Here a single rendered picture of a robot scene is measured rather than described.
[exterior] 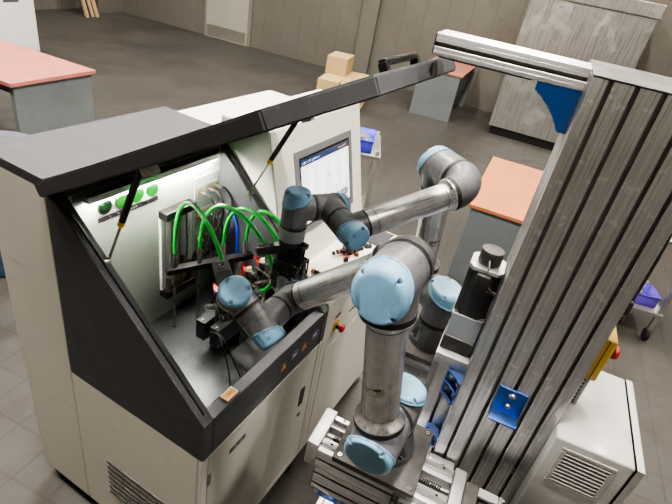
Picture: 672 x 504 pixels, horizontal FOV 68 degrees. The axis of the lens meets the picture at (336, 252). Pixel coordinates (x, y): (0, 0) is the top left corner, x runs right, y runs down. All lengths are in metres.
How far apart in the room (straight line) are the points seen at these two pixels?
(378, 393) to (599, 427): 0.64
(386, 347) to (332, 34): 9.75
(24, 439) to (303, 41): 9.22
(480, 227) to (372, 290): 3.10
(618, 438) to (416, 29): 9.03
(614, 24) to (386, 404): 7.51
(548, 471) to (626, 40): 7.26
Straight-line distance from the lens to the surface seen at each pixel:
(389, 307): 0.92
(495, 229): 3.97
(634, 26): 8.28
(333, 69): 8.40
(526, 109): 8.40
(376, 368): 1.05
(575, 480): 1.50
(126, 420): 1.84
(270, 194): 1.90
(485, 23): 9.77
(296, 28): 10.88
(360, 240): 1.29
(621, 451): 1.48
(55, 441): 2.42
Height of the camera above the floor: 2.15
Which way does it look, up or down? 31 degrees down
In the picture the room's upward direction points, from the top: 11 degrees clockwise
